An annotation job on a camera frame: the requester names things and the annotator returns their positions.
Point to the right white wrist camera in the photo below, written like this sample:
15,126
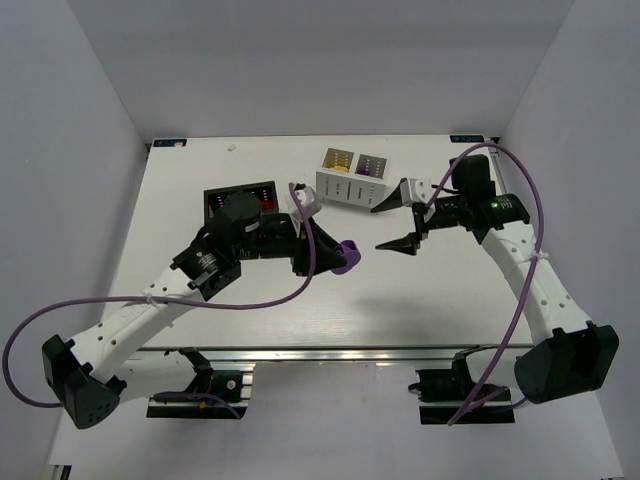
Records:
416,191

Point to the blue table label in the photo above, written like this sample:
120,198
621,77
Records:
169,143
466,139

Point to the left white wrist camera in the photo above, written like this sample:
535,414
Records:
303,199

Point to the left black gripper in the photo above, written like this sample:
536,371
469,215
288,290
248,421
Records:
302,246

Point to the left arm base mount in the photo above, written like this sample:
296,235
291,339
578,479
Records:
212,394

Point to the left blue table label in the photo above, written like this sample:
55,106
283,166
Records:
169,143

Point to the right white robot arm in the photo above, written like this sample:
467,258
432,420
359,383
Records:
570,353

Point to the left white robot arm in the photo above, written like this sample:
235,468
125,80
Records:
97,369

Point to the right blue table label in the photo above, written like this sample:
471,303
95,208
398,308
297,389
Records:
466,139

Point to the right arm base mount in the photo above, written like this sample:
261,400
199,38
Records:
442,391

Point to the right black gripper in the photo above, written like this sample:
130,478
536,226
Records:
418,220

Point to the white two-bin container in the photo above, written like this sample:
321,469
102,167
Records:
351,188

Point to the purple lego figure piece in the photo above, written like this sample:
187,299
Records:
349,252

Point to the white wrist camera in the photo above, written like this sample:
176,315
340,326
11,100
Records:
303,199
416,191

